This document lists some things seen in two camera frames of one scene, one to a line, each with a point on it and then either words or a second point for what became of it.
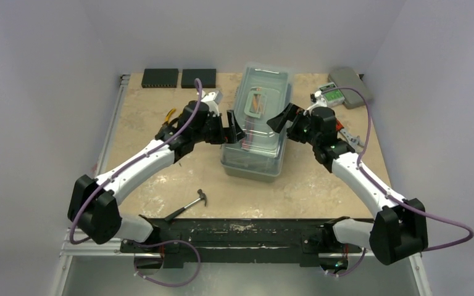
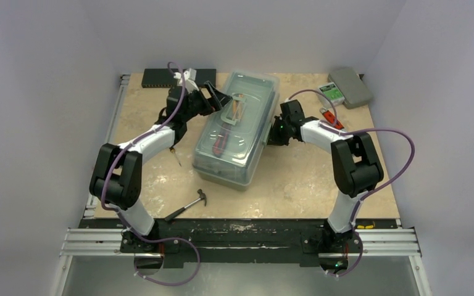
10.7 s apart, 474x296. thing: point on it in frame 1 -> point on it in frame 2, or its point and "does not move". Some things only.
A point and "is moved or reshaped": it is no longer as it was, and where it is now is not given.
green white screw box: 334,97 does not move
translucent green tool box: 261,155 is moved or reshaped
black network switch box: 160,78 does not move
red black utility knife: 246,145 is moved or reshaped
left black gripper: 234,132 -> 218,102
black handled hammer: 202,197 does not move
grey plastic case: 347,78 does not move
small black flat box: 207,76 does not move
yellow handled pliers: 257,101 -> 237,108
